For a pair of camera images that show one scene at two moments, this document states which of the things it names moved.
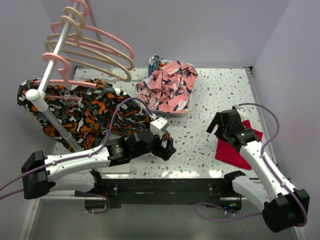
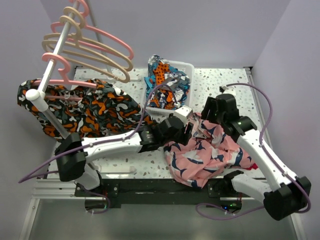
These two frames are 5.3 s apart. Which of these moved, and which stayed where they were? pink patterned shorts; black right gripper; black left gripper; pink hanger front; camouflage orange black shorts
Moved: black right gripper; black left gripper; pink patterned shorts
Stayed: pink hanger front; camouflage orange black shorts
